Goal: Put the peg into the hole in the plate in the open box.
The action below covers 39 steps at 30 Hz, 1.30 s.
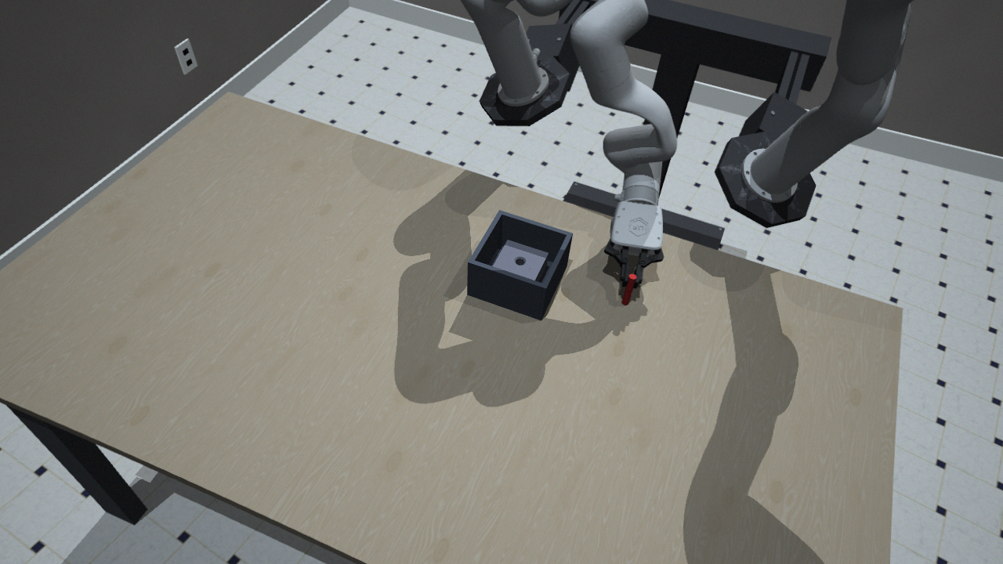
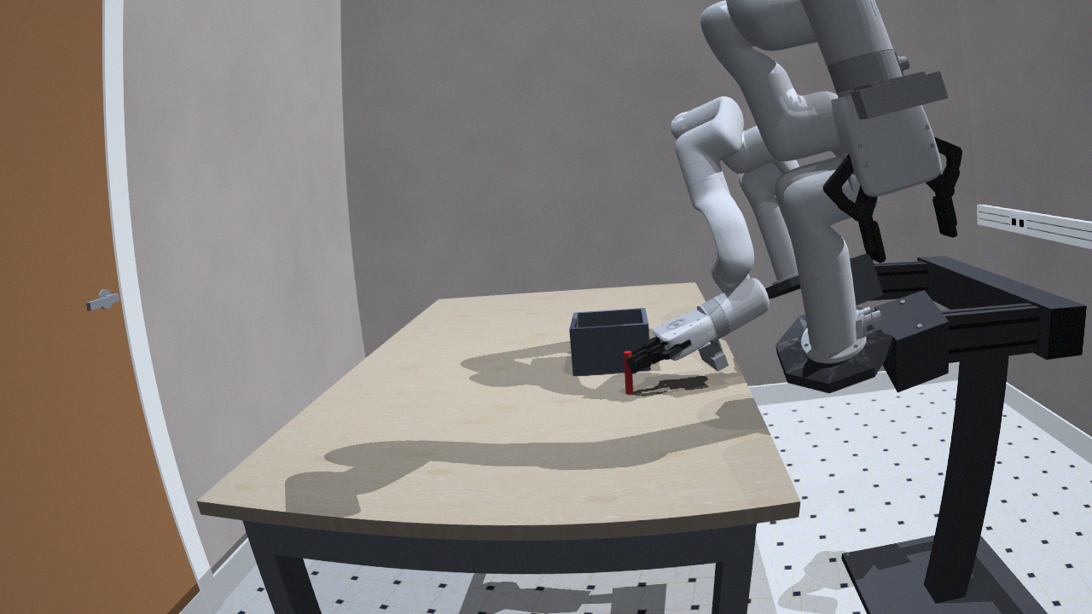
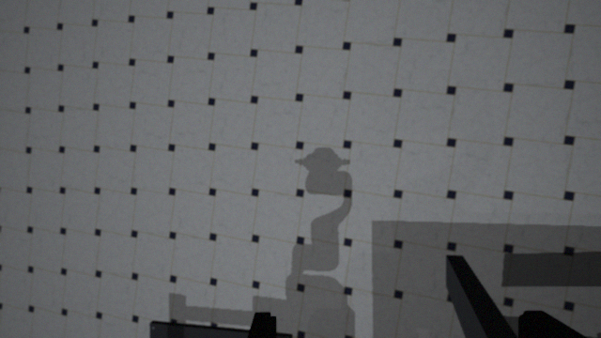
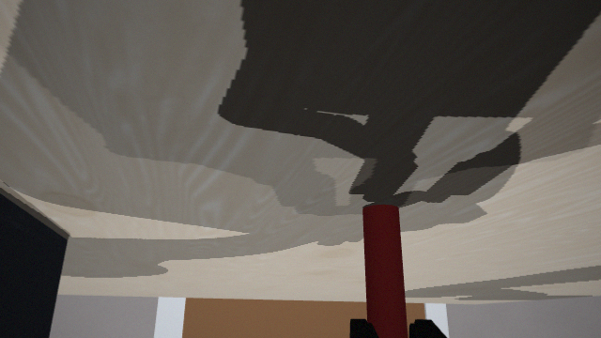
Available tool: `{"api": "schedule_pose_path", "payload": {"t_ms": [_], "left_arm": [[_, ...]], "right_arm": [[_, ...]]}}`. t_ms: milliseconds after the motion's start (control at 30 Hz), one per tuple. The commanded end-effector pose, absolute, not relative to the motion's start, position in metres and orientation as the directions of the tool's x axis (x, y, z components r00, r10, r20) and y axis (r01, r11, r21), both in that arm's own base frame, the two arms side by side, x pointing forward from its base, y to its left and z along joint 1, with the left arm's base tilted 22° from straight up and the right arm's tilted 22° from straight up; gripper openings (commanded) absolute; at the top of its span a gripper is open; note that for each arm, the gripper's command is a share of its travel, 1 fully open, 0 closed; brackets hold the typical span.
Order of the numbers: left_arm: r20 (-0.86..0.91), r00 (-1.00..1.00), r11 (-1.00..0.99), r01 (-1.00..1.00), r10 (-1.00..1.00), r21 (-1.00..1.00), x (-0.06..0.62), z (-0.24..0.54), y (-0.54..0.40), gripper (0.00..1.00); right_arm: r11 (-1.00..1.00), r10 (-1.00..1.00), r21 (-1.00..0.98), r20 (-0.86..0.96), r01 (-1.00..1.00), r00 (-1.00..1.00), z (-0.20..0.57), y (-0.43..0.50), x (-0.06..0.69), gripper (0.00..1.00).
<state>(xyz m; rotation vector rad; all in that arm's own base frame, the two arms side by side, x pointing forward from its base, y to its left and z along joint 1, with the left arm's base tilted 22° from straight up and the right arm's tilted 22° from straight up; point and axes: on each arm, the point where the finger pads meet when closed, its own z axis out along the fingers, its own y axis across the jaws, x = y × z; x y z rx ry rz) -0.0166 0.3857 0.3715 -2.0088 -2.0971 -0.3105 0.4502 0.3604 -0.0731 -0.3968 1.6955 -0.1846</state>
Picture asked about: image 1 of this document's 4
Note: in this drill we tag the red cylindrical peg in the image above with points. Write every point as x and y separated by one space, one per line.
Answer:
628 289

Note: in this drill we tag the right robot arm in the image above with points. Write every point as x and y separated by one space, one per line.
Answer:
598 38

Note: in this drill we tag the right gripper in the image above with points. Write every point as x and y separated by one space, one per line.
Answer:
632 229

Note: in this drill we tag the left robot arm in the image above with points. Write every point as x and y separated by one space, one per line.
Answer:
872 38

